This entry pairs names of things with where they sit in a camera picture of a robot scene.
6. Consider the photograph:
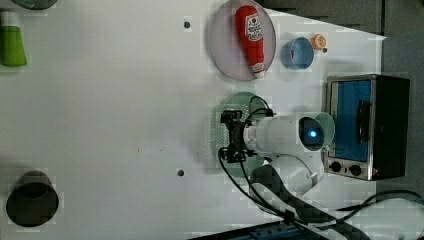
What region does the blue bowl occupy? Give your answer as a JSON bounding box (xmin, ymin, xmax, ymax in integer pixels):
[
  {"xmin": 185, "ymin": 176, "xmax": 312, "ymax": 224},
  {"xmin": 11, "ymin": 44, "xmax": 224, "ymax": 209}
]
[{"xmin": 281, "ymin": 37, "xmax": 314, "ymax": 70}]

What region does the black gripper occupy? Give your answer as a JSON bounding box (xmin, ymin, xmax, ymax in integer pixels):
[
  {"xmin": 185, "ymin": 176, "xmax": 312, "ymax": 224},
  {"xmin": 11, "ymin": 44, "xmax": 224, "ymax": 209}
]
[{"xmin": 219, "ymin": 110, "xmax": 254, "ymax": 163}]

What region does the orange slice toy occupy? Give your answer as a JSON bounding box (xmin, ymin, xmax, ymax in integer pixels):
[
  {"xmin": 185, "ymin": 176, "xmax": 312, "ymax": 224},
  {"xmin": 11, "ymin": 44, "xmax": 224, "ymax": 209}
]
[{"xmin": 311, "ymin": 34, "xmax": 327, "ymax": 50}]

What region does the red ketchup bottle toy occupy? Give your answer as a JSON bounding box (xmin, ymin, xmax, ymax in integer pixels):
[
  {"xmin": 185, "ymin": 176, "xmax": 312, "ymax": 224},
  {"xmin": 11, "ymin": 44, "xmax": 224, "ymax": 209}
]
[{"xmin": 234, "ymin": 5, "xmax": 265, "ymax": 78}]

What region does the grey round plate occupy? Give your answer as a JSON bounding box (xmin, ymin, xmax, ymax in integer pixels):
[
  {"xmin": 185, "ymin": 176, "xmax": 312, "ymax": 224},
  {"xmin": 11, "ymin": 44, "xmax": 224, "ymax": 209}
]
[{"xmin": 208, "ymin": 0, "xmax": 276, "ymax": 81}]

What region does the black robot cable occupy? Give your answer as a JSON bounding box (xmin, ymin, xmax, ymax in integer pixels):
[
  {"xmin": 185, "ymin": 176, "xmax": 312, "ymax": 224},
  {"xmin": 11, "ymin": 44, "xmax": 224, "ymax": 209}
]
[{"xmin": 217, "ymin": 95, "xmax": 424, "ymax": 231}]

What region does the mint green oval strainer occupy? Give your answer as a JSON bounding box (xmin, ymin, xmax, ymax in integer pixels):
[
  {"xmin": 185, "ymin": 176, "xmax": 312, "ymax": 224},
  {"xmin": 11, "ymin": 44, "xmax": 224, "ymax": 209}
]
[{"xmin": 211, "ymin": 92, "xmax": 270, "ymax": 179}]

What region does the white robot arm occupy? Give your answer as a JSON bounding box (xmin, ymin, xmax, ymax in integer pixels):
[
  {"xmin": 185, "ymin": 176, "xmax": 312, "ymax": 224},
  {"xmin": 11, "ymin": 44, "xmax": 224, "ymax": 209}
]
[{"xmin": 218, "ymin": 108, "xmax": 371, "ymax": 240}]

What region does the black toaster oven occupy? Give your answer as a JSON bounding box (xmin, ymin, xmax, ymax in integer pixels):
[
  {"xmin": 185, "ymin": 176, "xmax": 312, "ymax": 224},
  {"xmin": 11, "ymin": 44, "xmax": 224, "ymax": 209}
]
[{"xmin": 323, "ymin": 74, "xmax": 410, "ymax": 181}]

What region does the large black cylinder cup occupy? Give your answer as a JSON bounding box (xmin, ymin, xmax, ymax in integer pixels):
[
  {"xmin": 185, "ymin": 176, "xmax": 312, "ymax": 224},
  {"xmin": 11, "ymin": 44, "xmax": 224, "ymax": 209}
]
[{"xmin": 6, "ymin": 171, "xmax": 59, "ymax": 228}]

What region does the green bottle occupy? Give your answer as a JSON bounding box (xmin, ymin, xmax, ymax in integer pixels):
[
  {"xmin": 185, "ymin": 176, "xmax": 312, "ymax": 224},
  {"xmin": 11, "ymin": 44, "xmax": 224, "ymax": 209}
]
[{"xmin": 1, "ymin": 11, "xmax": 27, "ymax": 67}]

